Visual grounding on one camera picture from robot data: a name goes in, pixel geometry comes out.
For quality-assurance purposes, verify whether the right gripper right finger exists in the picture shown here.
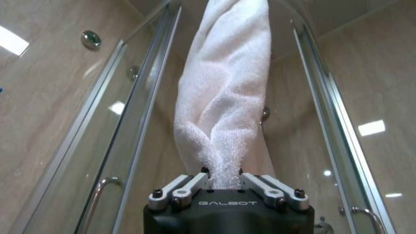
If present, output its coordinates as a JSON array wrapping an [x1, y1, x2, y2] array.
[[237, 167, 309, 212]]

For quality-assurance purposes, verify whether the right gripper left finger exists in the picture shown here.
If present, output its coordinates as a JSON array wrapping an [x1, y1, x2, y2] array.
[[147, 166, 210, 212]]

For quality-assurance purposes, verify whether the white terry towel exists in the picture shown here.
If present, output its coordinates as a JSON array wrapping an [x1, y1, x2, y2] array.
[[173, 0, 277, 190]]

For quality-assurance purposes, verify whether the chrome shower valve fitting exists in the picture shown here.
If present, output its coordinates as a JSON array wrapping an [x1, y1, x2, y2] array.
[[313, 216, 333, 234]]

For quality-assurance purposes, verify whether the chrome shower knob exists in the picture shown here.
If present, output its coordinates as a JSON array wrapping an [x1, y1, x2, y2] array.
[[259, 106, 270, 126]]

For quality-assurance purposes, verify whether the glass shower door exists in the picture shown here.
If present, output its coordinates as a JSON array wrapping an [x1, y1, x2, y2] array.
[[289, 19, 395, 234], [11, 0, 182, 234]]

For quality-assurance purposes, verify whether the chrome door handle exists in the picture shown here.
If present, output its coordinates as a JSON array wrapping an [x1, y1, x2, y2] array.
[[337, 206, 387, 234], [75, 176, 121, 234]]

